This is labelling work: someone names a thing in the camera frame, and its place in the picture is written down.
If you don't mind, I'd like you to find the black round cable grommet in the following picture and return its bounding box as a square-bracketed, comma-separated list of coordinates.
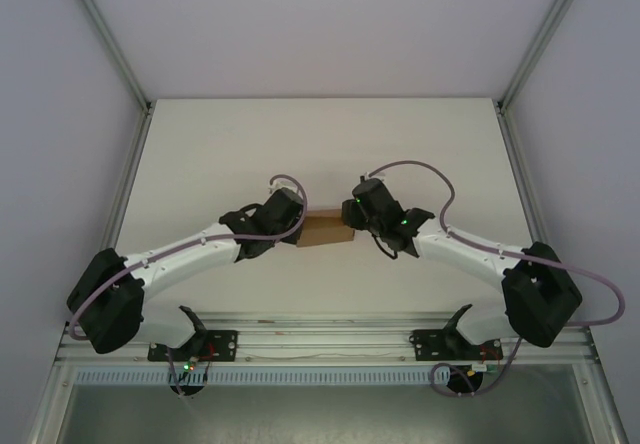
[444, 366, 484, 398]
[169, 381, 204, 398]

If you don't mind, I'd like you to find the aluminium mounting rail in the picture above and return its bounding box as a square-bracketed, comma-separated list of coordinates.
[54, 316, 599, 365]

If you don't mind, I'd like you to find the grey slotted cable duct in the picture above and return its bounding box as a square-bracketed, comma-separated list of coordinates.
[74, 367, 501, 386]

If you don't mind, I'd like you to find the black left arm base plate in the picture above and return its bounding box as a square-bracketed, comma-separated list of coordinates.
[147, 329, 239, 363]

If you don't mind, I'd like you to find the brown cardboard paper box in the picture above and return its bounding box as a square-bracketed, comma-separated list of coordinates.
[295, 207, 357, 249]

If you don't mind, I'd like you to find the aluminium frame post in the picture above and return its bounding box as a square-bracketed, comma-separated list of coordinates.
[497, 0, 599, 110]
[62, 0, 154, 113]

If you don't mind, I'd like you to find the aluminium table side rail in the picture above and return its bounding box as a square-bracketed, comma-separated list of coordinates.
[82, 108, 154, 265]
[494, 103, 556, 250]

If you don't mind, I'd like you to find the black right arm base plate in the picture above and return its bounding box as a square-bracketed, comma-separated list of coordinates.
[409, 328, 504, 363]

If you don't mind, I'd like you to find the grey metal panel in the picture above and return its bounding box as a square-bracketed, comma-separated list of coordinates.
[29, 363, 626, 444]

